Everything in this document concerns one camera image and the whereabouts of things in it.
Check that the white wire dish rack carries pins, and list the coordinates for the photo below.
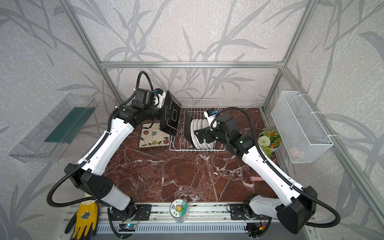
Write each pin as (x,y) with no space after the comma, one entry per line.
(196,107)

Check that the white round plate rightmost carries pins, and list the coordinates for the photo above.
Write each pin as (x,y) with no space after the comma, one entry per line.
(212,144)

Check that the white round plate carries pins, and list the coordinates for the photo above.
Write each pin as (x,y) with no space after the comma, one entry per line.
(198,126)
(212,144)
(194,138)
(204,125)

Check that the black square plate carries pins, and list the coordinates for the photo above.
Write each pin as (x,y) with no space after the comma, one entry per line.
(171,111)
(187,128)

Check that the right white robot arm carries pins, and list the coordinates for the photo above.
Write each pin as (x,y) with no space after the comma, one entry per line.
(291,208)

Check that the green circuit board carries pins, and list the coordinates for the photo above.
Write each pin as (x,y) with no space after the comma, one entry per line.
(127,227)

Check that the white round plate leftmost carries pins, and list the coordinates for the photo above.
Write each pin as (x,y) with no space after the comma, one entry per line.
(194,138)

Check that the yellow black work glove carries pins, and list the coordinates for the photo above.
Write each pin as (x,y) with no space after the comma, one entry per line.
(84,221)

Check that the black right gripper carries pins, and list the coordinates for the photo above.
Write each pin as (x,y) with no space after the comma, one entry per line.
(201,133)

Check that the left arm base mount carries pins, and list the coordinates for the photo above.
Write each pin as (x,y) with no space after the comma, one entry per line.
(140,212)

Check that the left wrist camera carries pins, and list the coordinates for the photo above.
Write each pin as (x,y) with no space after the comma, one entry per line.
(160,96)

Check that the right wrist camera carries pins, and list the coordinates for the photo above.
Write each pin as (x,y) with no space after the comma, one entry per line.
(210,115)

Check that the floral square plate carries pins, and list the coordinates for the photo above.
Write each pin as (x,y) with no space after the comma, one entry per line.
(152,136)

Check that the round green labelled can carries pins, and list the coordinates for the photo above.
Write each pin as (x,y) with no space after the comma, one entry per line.
(179,210)

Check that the green mat in shelf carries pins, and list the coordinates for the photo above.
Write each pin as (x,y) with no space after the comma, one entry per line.
(70,126)

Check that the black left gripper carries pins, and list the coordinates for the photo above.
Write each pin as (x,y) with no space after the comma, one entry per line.
(163,115)

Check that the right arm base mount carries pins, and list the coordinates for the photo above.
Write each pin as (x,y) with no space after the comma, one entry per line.
(238,212)

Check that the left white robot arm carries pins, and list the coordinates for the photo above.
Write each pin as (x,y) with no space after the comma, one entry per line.
(87,174)

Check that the pink item in basket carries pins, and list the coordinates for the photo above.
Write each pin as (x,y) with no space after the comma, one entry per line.
(295,152)

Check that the white ribbed flower pot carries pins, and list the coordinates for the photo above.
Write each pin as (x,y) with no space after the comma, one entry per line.
(269,141)

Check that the aluminium frame rail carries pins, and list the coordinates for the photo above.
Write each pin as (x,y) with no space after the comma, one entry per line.
(361,181)

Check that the purple pink spoon toy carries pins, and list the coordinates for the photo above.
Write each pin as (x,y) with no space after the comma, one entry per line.
(256,179)

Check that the clear plastic wall shelf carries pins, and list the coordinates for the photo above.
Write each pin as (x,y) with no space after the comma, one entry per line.
(33,149)

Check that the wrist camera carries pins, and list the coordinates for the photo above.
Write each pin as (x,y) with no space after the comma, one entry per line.
(160,96)
(210,115)

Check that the white mesh wall basket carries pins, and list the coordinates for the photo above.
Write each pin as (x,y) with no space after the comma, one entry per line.
(299,127)

